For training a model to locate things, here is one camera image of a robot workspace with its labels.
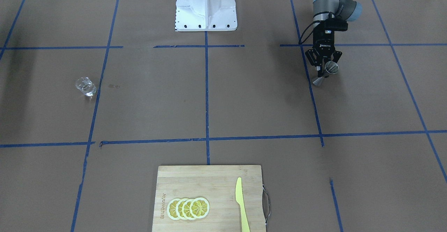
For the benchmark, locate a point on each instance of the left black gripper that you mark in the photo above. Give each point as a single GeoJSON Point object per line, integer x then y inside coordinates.
{"type": "Point", "coordinates": [323, 42]}

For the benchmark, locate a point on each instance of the steel double jigger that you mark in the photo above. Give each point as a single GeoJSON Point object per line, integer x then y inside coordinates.
{"type": "Point", "coordinates": [329, 68]}

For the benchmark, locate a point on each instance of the clear glass cup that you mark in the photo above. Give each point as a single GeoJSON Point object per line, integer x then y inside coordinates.
{"type": "Point", "coordinates": [86, 86]}

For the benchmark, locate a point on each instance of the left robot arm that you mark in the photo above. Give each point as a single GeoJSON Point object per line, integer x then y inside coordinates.
{"type": "Point", "coordinates": [330, 16]}

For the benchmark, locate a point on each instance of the yellow plastic knife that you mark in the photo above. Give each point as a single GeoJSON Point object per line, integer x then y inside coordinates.
{"type": "Point", "coordinates": [240, 200]}

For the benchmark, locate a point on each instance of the bamboo cutting board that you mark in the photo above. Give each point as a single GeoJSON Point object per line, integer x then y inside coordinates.
{"type": "Point", "coordinates": [217, 185]}

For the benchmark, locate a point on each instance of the lemon slice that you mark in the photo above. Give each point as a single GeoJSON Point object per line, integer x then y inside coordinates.
{"type": "Point", "coordinates": [199, 207]}
{"type": "Point", "coordinates": [179, 208]}
{"type": "Point", "coordinates": [186, 211]}
{"type": "Point", "coordinates": [172, 209]}

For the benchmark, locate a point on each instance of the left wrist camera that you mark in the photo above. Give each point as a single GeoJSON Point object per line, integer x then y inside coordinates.
{"type": "Point", "coordinates": [334, 24]}

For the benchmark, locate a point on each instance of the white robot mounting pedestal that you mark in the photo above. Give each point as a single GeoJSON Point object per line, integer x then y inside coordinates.
{"type": "Point", "coordinates": [205, 15]}

